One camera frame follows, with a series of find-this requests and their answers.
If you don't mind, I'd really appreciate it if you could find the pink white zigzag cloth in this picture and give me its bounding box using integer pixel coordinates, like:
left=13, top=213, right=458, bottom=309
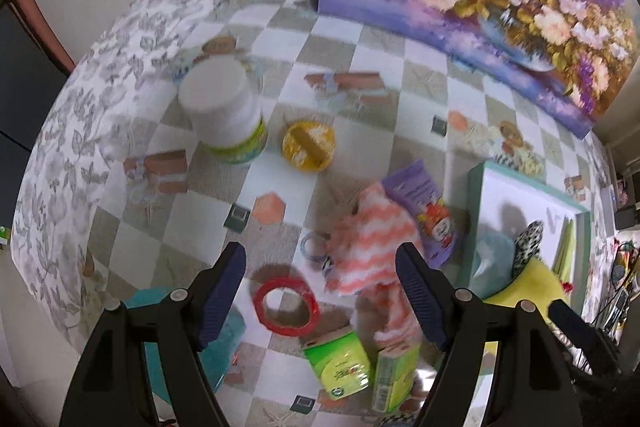
left=323, top=182, right=422, bottom=348

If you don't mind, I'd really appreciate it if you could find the teal shallow tray box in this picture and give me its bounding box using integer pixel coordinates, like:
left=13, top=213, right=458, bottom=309
left=457, top=160, right=592, bottom=313

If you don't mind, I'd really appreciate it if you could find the purple baby wipes pack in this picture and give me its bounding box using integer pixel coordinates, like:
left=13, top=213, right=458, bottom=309
left=382, top=159, right=457, bottom=269

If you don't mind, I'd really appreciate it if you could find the lime green cloth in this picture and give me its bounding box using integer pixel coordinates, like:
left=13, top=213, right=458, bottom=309
left=552, top=218, right=576, bottom=282

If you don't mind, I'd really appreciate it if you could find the dark cabinet red edge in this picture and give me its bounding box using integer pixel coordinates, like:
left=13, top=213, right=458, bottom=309
left=0, top=0, right=75, bottom=228

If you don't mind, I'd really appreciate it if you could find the checkered patterned tablecloth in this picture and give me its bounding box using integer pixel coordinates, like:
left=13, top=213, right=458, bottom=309
left=10, top=0, right=613, bottom=426

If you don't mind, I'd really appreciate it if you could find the white pill bottle green label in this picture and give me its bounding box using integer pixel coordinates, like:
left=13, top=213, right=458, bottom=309
left=178, top=55, right=268, bottom=165

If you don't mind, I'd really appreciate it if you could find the yellow round snack pack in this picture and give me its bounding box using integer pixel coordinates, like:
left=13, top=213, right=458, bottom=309
left=281, top=120, right=336, bottom=172

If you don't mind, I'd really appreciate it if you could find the yellow sponge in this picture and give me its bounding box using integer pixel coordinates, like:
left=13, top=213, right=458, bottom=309
left=484, top=258, right=570, bottom=325

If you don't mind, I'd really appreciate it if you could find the leopard print scrunchie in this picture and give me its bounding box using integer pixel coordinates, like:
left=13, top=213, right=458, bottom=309
left=512, top=220, right=544, bottom=279

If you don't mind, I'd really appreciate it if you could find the green tissue pack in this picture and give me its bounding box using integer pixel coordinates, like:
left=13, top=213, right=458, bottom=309
left=302, top=326, right=372, bottom=401
left=371, top=341, right=420, bottom=414

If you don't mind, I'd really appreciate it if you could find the teal plastic box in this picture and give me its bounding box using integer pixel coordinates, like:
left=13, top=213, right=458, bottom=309
left=125, top=287, right=246, bottom=404

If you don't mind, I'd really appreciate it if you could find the red tape roll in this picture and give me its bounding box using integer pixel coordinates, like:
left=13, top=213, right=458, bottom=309
left=253, top=277, right=320, bottom=338

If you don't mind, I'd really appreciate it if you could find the light blue face mask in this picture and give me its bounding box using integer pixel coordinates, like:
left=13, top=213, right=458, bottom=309
left=468, top=229, right=515, bottom=299

